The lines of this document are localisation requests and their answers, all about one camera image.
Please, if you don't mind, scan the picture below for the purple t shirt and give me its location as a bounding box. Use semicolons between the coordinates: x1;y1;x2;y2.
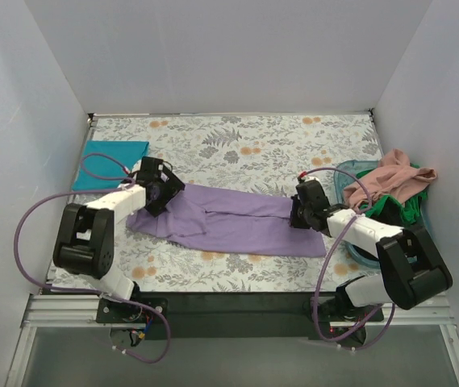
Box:
126;184;326;258

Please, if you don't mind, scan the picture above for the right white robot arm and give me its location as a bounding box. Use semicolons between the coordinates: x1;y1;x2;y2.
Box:
290;177;453;321

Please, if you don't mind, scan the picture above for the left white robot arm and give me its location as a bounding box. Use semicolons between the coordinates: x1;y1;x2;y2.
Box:
52;156;186;323

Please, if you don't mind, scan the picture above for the teal plastic basket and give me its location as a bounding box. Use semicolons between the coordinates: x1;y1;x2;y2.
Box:
331;160;434;270

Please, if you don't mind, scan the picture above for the folded teal t shirt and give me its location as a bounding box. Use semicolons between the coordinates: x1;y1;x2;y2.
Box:
72;140;149;191

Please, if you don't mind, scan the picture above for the floral table mat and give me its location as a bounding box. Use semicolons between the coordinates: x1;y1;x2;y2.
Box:
51;114;426;293

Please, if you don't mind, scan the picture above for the black t shirt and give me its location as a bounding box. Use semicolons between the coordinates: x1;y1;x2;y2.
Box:
365;196;404;227

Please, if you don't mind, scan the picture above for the pink t shirt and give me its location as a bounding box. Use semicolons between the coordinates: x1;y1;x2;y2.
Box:
343;149;437;210

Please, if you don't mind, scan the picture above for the green t shirt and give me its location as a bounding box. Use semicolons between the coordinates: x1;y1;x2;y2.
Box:
357;169;428;226

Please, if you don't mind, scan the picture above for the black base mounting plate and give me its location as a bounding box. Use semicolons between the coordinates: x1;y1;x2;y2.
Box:
95;292;373;340

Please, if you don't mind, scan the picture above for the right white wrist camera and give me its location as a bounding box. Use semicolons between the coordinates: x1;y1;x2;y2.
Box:
297;171;320;186

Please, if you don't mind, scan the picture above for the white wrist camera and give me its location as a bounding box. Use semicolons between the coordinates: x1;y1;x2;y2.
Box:
127;160;142;178
297;171;320;186

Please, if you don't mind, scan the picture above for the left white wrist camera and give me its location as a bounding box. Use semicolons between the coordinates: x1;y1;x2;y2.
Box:
127;160;142;178

